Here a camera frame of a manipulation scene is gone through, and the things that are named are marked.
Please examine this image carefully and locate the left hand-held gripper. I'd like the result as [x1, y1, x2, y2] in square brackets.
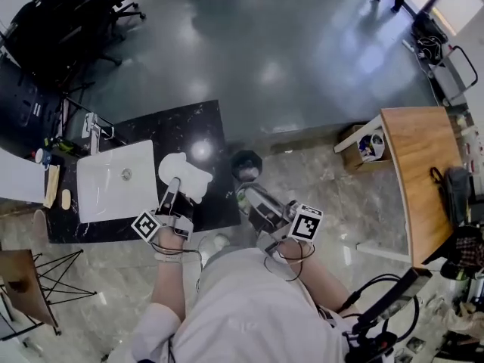
[131, 177, 196, 244]

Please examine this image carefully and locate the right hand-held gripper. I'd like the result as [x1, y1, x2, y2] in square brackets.
[244, 186, 324, 259]

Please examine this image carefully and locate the white irregular plastic piece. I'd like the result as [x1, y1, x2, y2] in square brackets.
[157, 151, 213, 205]

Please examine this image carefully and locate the person's left forearm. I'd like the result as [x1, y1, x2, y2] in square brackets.
[150, 232, 190, 323]

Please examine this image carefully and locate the person's right forearm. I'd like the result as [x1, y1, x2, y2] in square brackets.
[279, 240, 351, 312]

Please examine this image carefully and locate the green waste bin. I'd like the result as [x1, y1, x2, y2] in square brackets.
[236, 187, 253, 215]

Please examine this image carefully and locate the black waste bin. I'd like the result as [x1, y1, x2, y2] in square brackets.
[230, 148, 263, 183]

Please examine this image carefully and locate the white sink basin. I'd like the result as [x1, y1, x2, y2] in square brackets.
[76, 139, 160, 225]

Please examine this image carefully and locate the black marble washstand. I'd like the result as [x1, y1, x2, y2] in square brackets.
[45, 99, 243, 244]

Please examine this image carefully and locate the white wristband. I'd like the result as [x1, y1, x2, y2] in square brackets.
[153, 253, 183, 265]

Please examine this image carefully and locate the chrome faucet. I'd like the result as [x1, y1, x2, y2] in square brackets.
[82, 112, 115, 154]

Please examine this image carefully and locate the cardboard box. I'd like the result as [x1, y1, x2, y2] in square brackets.
[340, 124, 394, 173]

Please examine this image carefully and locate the person's white shirt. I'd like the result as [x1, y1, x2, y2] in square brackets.
[130, 246, 364, 363]

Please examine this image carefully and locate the beige wooden tray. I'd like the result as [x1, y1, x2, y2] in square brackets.
[42, 163, 61, 209]

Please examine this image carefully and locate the white plastic bag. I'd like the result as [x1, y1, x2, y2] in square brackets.
[357, 132, 386, 162]

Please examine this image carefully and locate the pink bucket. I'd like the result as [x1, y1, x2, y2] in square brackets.
[32, 209, 49, 245]

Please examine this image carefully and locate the black equipment cabinet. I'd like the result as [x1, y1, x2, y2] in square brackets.
[0, 66, 64, 149]

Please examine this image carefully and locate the curved wooden desk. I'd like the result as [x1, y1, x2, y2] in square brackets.
[333, 106, 466, 268]

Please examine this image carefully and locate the black mounting pole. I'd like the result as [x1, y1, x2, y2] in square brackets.
[342, 266, 434, 363]

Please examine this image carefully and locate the black bag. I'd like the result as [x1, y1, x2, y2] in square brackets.
[430, 166, 472, 226]

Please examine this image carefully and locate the plaid cloth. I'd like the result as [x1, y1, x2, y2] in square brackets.
[440, 225, 484, 279]

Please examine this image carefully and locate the grey platform trolley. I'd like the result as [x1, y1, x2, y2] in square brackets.
[427, 45, 479, 107]

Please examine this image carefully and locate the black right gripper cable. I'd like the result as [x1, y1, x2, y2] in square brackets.
[263, 240, 317, 282]

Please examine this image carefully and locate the wooden wire-leg side table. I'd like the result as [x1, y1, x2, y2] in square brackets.
[0, 248, 98, 336]

